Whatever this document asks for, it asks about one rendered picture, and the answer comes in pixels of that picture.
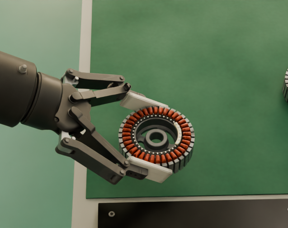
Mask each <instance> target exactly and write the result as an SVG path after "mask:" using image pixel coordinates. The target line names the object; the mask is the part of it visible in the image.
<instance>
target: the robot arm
mask: <svg viewBox="0 0 288 228"><path fill-rule="evenodd" d="M124 81H125V78H124V77H123V76H122V75H111V74H99V73H86V72H80V71H77V70H74V69H72V68H68V69H67V71H66V72H65V73H64V75H63V76H62V77H61V79H58V78H56V77H53V76H50V75H47V74H44V73H42V72H37V68H36V66H35V64H34V63H33V62H29V61H27V60H24V59H22V58H19V57H16V56H13V55H10V54H7V53H5V52H2V51H0V124H2V125H5V126H9V127H14V126H16V125H18V124H19V123H21V124H24V125H27V126H30V127H33V128H36V129H39V130H52V131H54V132H55V133H56V134H58V135H59V143H58V145H57V146H56V147H55V151H56V152H57V153H58V154H61V155H64V156H67V157H70V158H72V159H74V160H75V161H77V162H78V163H80V164H81V165H83V166H85V167H86V168H88V169H89V170H91V171H92V172H94V173H95V174H97V175H99V176H100V177H102V178H103V179H105V180H106V181H108V182H110V183H111V184H113V185H116V184H117V183H118V182H119V181H120V180H121V179H122V178H123V177H124V176H129V177H132V178H135V179H138V180H143V179H144V178H147V179H149V180H152V181H156V182H159V183H162V182H164V181H165V180H166V179H167V178H168V177H169V176H170V175H171V174H172V170H171V169H168V168H165V167H162V166H159V165H156V164H153V163H150V162H147V161H145V160H142V159H139V158H136V157H132V156H129V157H128V158H127V159H126V158H125V157H124V156H123V155H122V154H121V153H120V152H118V151H117V150H116V149H115V148H114V147H113V146H112V145H111V144H110V143H109V142H108V141H107V140H105V139H104V138H103V137H102V136H101V135H100V134H99V133H98V132H97V131H96V130H95V126H94V125H93V124H92V123H91V122H90V120H91V117H90V110H91V107H94V106H98V105H103V104H108V103H112V102H117V101H120V100H122V101H121V102H120V106H122V107H125V108H127V109H131V110H134V111H135V110H137V109H140V110H141V108H143V107H145V108H146V107H147V106H151V107H152V108H153V106H158V109H159V106H164V109H165V107H168V105H165V104H163V103H160V102H157V101H154V100H151V99H148V98H146V97H145V95H143V94H140V93H138V92H135V91H132V90H130V89H131V85H130V84H129V83H127V82H126V83H125V84H124ZM76 88H78V89H92V90H97V91H92V90H88V91H83V92H79V91H78V90H77V89H76ZM84 129H85V133H84V134H81V133H80V132H82V131H83V130H84ZM70 135H71V136H72V137H70ZM117 163H118V164H117Z"/></svg>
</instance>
